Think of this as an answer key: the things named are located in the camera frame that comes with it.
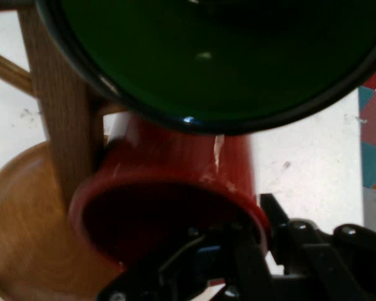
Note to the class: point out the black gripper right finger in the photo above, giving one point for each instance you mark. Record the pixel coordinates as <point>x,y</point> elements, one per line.
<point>326,266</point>

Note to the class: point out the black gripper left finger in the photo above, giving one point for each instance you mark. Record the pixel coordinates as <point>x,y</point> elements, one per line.
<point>213,254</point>

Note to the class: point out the red enamel mug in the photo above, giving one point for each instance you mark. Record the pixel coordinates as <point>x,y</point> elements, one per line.
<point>175,163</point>

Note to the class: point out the teal orange geometric floor mat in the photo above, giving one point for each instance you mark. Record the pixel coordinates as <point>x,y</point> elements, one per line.
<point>374,166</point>

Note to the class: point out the green enamel mug white script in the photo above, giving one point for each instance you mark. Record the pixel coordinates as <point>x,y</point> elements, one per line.
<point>206,78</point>

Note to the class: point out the wooden mug tree stand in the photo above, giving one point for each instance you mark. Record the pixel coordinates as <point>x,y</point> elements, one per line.
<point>62,125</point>

